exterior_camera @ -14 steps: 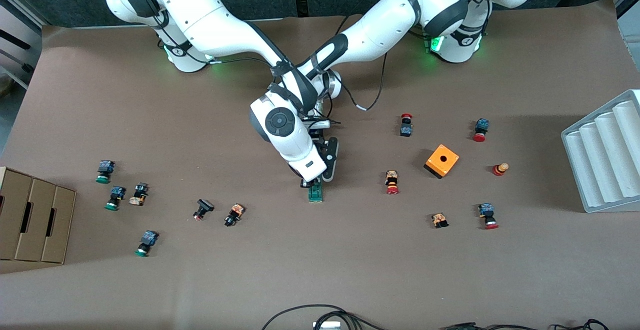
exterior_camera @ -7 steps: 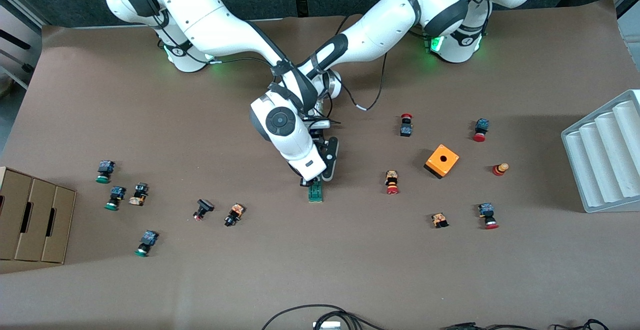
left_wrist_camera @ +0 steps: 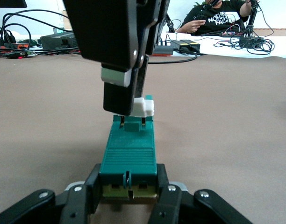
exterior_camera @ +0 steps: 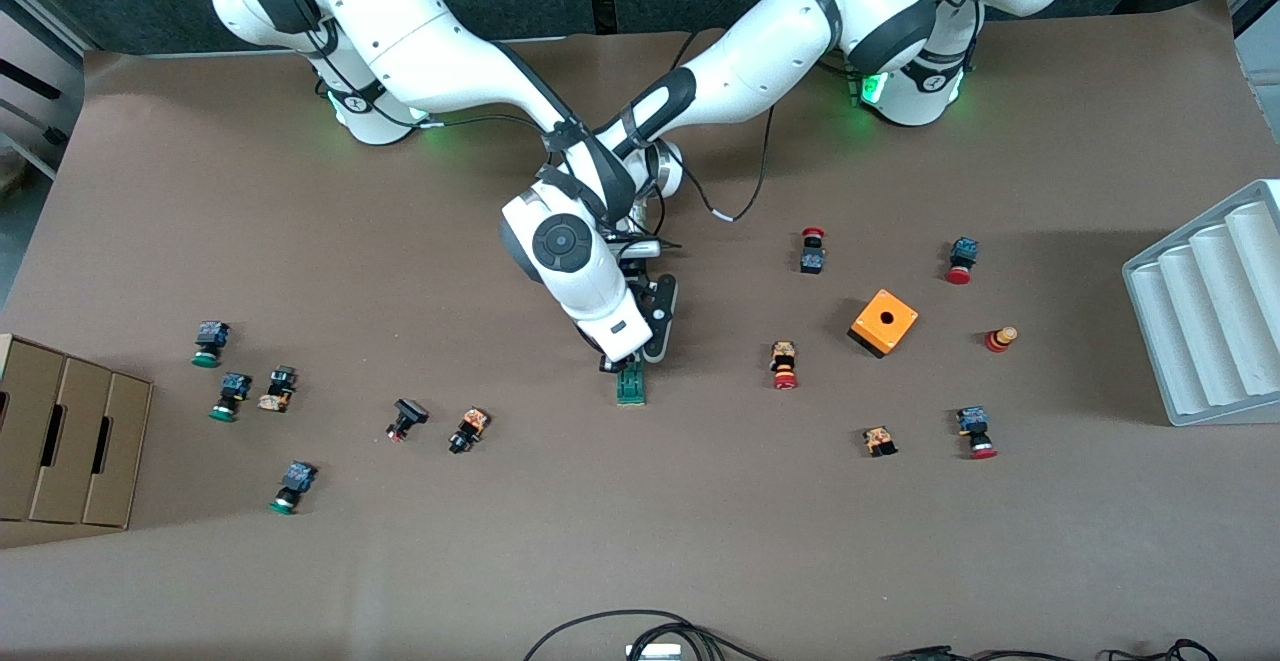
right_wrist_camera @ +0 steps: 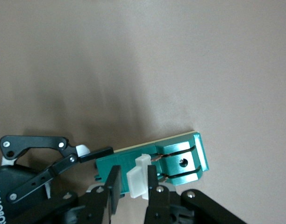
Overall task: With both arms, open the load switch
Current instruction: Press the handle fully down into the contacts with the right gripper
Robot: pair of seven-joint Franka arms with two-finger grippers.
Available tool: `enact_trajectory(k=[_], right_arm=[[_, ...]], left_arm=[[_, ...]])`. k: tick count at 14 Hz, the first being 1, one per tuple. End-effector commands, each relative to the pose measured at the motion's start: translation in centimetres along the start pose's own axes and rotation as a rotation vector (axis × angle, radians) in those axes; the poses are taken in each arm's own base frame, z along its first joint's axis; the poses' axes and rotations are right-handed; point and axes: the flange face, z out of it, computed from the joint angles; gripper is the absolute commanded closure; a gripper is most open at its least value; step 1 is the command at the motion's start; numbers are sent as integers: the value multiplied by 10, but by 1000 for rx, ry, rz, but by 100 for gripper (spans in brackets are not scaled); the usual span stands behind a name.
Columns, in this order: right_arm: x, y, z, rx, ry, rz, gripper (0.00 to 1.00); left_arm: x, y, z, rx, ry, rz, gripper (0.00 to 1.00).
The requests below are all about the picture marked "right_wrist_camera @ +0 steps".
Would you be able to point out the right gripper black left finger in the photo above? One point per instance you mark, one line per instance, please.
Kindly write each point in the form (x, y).
(105, 200)

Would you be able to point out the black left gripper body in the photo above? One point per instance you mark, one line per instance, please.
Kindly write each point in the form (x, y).
(0, 184)

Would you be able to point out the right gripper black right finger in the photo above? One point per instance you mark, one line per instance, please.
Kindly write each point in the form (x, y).
(161, 205)

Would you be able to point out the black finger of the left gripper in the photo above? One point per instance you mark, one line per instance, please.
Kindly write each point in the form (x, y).
(40, 141)

